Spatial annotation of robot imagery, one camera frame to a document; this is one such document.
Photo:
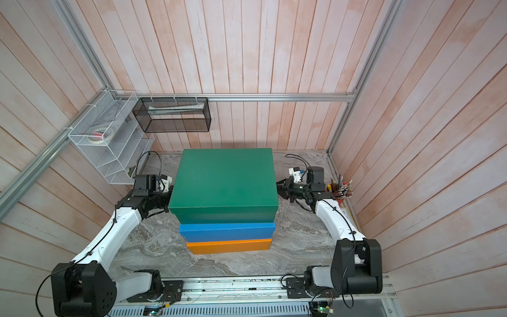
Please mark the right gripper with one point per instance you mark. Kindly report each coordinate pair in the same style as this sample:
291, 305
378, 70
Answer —
286, 191

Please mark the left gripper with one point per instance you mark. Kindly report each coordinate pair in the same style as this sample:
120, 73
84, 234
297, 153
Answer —
170, 189

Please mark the green shoebox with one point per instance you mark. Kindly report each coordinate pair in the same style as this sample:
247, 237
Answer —
215, 186

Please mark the blue shoebox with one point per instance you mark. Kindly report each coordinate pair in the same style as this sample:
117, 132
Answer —
203, 233

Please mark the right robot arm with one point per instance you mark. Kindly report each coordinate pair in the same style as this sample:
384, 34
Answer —
356, 266

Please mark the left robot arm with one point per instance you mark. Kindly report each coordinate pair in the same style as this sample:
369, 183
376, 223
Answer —
83, 287

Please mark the pencils in cup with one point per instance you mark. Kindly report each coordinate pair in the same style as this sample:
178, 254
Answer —
339, 188

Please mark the orange shoebox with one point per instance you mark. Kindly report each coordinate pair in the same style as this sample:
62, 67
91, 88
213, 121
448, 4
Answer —
230, 246

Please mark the tape roll in shelf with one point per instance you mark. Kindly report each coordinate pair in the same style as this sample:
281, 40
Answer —
100, 135

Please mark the paper in black basket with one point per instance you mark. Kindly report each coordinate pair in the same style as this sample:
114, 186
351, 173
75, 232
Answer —
176, 110

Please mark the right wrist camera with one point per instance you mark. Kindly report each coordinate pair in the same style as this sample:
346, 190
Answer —
297, 174

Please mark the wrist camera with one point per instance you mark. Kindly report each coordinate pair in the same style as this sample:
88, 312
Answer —
297, 174
164, 183

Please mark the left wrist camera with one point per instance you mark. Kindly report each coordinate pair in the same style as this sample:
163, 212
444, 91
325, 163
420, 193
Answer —
164, 183

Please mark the white wire mesh shelf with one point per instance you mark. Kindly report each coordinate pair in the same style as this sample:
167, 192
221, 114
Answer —
119, 160

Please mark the black wire mesh basket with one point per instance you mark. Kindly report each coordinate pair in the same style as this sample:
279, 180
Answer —
198, 122

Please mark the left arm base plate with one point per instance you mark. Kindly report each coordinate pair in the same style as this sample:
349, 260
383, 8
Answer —
168, 291

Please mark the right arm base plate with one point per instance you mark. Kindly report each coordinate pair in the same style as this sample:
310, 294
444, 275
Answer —
297, 289

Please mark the aluminium rail frame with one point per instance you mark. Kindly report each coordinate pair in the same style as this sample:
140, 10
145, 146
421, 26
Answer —
203, 290

